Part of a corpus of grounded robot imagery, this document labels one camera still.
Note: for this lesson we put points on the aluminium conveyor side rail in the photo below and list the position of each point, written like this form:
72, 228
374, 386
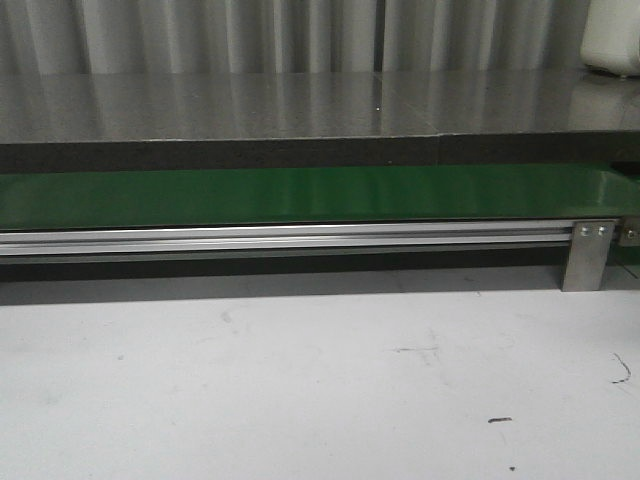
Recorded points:
80, 244

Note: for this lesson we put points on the grey pleated curtain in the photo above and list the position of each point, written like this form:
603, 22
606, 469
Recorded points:
108, 37

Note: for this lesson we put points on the steel conveyor support bracket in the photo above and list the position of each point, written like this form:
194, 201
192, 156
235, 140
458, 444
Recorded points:
588, 254

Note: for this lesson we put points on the steel conveyor end plate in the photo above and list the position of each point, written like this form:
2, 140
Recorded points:
629, 234

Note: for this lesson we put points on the green conveyor belt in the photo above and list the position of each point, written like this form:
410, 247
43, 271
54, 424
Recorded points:
179, 198

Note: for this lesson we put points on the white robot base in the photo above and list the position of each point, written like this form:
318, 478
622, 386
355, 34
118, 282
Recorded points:
611, 37

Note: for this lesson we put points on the dark grey raised platform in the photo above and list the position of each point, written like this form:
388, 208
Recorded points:
147, 122

